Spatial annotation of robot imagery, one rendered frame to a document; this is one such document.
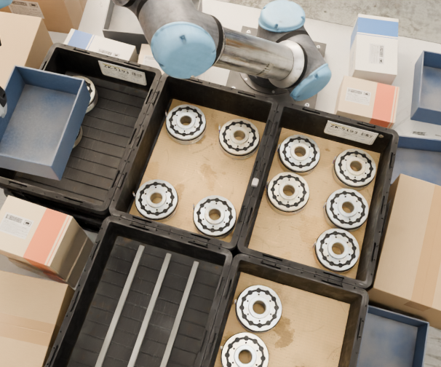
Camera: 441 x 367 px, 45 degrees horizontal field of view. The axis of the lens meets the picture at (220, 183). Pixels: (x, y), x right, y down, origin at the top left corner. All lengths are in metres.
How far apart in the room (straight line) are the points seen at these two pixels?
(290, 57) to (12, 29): 0.75
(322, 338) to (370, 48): 0.84
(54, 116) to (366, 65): 0.89
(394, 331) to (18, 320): 0.89
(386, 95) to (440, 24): 1.32
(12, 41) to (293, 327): 1.02
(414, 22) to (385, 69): 1.23
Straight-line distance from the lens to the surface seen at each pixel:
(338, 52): 1.73
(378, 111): 1.56
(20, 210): 1.28
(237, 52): 1.17
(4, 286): 1.31
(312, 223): 1.32
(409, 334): 1.45
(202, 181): 1.33
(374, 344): 1.42
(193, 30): 1.04
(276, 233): 1.30
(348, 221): 1.30
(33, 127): 1.18
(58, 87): 1.20
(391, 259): 1.31
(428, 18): 2.88
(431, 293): 1.32
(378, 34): 1.69
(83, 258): 1.40
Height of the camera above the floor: 2.06
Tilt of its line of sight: 67 degrees down
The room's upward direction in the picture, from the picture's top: 2 degrees clockwise
